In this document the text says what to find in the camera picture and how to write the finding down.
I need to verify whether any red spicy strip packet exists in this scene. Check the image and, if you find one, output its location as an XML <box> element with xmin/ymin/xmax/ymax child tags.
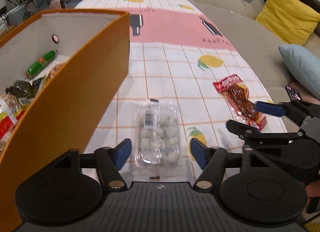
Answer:
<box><xmin>213</xmin><ymin>75</ymin><xmax>267</xmax><ymax>131</ymax></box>

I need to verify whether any clear white candy pack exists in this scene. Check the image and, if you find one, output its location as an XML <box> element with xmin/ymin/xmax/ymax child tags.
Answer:
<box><xmin>134</xmin><ymin>98</ymin><xmax>181</xmax><ymax>170</ymax></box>

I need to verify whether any peanut snack bag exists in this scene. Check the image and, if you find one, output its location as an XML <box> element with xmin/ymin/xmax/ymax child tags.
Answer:
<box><xmin>46</xmin><ymin>63</ymin><xmax>65</xmax><ymax>82</ymax></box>

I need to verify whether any red snack bag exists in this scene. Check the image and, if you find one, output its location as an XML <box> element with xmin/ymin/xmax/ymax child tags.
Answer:
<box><xmin>1</xmin><ymin>109</ymin><xmax>25</xmax><ymax>145</ymax></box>

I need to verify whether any dark green pickle packet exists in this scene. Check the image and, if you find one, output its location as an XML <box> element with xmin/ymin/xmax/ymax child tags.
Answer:
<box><xmin>5</xmin><ymin>77</ymin><xmax>46</xmax><ymax>110</ymax></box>

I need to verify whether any brown cracker snack bag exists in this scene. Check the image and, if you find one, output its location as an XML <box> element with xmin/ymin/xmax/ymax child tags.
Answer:
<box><xmin>1</xmin><ymin>95</ymin><xmax>22</xmax><ymax>117</ymax></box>

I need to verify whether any green sausage stick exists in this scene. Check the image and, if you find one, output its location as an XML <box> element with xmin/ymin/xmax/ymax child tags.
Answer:
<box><xmin>25</xmin><ymin>50</ymin><xmax>57</xmax><ymax>80</ymax></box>

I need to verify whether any person right hand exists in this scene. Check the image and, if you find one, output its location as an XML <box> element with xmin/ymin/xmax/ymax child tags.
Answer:
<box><xmin>305</xmin><ymin>180</ymin><xmax>320</xmax><ymax>205</ymax></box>

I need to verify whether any black magazine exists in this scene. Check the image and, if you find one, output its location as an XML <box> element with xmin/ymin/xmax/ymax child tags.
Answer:
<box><xmin>285</xmin><ymin>85</ymin><xmax>302</xmax><ymax>101</ymax></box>

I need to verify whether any light blue cushion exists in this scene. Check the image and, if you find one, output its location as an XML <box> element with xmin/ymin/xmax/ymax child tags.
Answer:
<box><xmin>278</xmin><ymin>44</ymin><xmax>319</xmax><ymax>100</ymax></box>

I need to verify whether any yellow cushion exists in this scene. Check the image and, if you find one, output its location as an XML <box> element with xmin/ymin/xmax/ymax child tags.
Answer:
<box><xmin>256</xmin><ymin>0</ymin><xmax>319</xmax><ymax>46</ymax></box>

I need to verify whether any beige sofa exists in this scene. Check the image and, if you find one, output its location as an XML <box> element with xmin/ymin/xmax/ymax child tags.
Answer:
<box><xmin>179</xmin><ymin>0</ymin><xmax>320</xmax><ymax>132</ymax></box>

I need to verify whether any patterned pink white tablecloth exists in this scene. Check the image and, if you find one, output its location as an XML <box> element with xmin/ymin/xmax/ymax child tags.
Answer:
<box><xmin>78</xmin><ymin>0</ymin><xmax>273</xmax><ymax>182</ymax></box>

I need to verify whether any orange cardboard box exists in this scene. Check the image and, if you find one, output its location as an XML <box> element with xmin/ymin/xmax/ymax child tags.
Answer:
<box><xmin>1</xmin><ymin>9</ymin><xmax>130</xmax><ymax>231</ymax></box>

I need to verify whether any pink small heater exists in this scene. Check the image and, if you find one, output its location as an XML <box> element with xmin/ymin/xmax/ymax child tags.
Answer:
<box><xmin>49</xmin><ymin>0</ymin><xmax>66</xmax><ymax>10</ymax></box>

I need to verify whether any grey plant pot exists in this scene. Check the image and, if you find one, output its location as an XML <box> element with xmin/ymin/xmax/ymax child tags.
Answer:
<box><xmin>5</xmin><ymin>3</ymin><xmax>31</xmax><ymax>26</ymax></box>

